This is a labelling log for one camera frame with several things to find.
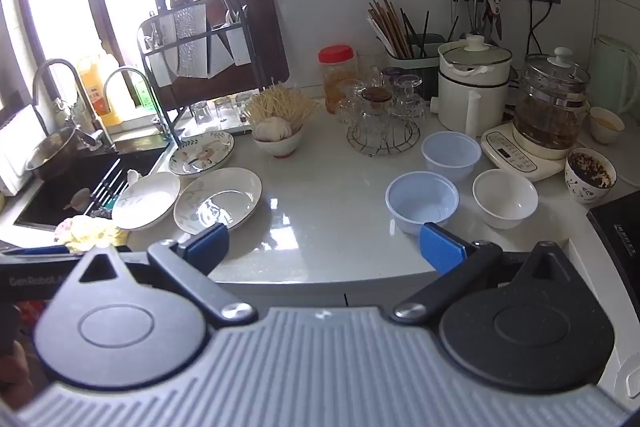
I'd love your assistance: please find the glass tea kettle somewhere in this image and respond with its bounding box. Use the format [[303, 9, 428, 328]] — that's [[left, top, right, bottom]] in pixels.
[[512, 47, 592, 150]]

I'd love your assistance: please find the bundle of wooden chopsticks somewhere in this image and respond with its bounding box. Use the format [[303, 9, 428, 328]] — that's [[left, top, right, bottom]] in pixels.
[[367, 0, 416, 58]]

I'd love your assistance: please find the green bottle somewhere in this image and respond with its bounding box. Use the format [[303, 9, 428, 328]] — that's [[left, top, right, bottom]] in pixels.
[[131, 74, 156, 112]]

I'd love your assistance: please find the red lid plastic jar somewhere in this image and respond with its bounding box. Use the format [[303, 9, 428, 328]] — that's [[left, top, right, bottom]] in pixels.
[[318, 45, 358, 115]]

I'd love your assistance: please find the dark wooden cutting board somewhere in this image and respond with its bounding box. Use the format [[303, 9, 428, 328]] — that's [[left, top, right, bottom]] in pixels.
[[165, 0, 291, 108]]

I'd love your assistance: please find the white bowl holding garlic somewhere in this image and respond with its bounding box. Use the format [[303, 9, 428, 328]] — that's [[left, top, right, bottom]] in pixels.
[[251, 127, 304, 158]]

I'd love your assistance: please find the tall steel faucet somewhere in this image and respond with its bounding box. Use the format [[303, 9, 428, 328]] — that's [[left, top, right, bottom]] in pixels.
[[32, 58, 118, 152]]

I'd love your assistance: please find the pale green chopstick holder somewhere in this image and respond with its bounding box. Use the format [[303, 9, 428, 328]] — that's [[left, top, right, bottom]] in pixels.
[[382, 34, 446, 100]]

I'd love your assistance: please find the pale green electric kettle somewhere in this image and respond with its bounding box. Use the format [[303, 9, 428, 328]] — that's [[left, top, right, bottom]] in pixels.
[[592, 34, 640, 118]]

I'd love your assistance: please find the translucent plastic bowl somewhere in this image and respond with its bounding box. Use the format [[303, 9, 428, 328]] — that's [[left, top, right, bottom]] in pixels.
[[385, 172, 461, 237], [421, 131, 482, 182]]

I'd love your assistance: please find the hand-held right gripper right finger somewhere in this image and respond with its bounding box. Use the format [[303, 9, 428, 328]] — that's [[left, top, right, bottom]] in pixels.
[[392, 222, 568, 325]]

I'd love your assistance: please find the round wire rack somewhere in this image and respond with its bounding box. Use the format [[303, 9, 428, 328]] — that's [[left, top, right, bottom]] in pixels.
[[346, 122, 421, 156]]

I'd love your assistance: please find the bundle of dry noodles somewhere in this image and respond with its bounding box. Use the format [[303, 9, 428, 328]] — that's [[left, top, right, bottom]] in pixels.
[[242, 79, 321, 132]]

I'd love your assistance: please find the brown rim floral plate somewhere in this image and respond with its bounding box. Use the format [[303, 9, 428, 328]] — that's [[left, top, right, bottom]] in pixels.
[[173, 167, 263, 234]]

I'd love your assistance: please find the small cream bowl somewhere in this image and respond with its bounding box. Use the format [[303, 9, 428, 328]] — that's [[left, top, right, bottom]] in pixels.
[[589, 106, 626, 144]]

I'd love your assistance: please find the glass jar with wooden lid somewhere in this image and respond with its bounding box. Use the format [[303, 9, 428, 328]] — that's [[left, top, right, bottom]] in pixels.
[[361, 86, 393, 118]]

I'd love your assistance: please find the orange detergent bottle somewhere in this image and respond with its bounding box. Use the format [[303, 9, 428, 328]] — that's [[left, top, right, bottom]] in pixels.
[[77, 54, 123, 128]]

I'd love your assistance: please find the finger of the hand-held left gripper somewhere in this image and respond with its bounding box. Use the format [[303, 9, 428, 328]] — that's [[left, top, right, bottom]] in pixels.
[[0, 245, 71, 259]]

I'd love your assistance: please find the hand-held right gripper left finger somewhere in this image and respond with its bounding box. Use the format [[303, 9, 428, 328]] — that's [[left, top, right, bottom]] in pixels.
[[75, 223, 258, 328]]

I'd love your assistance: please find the cream kettle heating base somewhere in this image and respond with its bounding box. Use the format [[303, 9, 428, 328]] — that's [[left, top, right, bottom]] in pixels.
[[481, 122, 568, 182]]

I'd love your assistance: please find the garlic bulb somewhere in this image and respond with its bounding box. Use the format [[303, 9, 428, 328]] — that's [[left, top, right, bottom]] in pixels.
[[255, 117, 293, 142]]

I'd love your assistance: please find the black kitchen sink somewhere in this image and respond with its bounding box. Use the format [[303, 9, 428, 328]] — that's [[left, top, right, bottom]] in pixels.
[[12, 142, 173, 233]]

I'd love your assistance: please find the yellow dish cloth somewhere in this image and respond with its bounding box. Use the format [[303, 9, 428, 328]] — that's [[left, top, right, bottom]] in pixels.
[[54, 214, 128, 255]]

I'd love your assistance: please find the white ceramic bowl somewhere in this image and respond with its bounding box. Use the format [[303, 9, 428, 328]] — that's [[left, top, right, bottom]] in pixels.
[[472, 169, 539, 230]]

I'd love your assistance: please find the white electric pot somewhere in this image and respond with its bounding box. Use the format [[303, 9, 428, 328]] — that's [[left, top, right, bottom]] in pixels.
[[431, 35, 513, 136]]

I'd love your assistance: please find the patterned bowl with residue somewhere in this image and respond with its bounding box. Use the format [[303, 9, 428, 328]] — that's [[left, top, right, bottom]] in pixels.
[[565, 147, 617, 206]]

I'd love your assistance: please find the steel mixing bowl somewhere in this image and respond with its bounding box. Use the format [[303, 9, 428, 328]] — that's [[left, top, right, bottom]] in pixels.
[[25, 127, 81, 180]]

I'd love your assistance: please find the roll-up sink rack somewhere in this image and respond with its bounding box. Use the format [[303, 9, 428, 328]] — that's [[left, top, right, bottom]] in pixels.
[[82, 157, 126, 215]]

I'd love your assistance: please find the short steel faucet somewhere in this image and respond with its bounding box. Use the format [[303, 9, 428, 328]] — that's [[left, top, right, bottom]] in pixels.
[[103, 67, 173, 142]]

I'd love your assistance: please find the plain white plate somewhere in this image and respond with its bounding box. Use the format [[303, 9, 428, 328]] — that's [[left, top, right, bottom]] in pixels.
[[111, 172, 182, 230]]

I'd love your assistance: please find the teal rim floral plate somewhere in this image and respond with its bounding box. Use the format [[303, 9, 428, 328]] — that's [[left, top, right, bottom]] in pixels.
[[167, 130, 236, 178]]

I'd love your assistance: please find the white drip tray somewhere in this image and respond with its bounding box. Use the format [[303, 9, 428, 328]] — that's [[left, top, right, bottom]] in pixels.
[[177, 114, 253, 135]]

